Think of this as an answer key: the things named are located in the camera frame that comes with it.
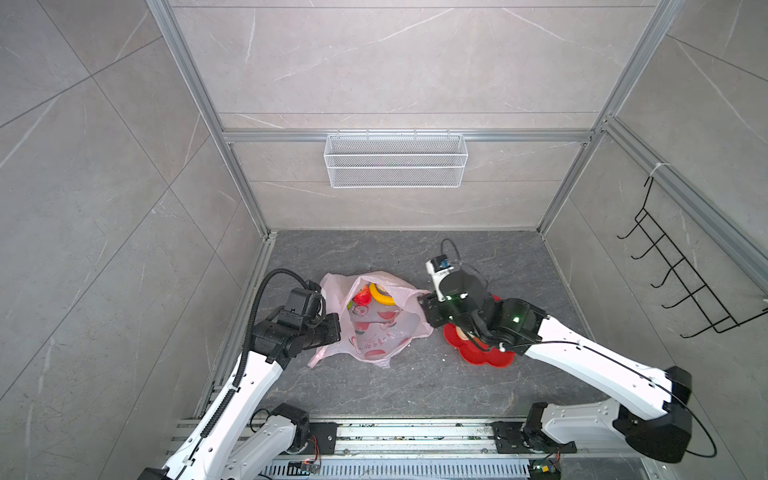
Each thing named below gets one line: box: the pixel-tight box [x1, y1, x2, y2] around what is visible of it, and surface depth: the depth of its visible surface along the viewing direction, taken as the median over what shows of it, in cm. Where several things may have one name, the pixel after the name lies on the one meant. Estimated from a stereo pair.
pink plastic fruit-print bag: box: [308, 270, 433, 368], surface depth 85 cm
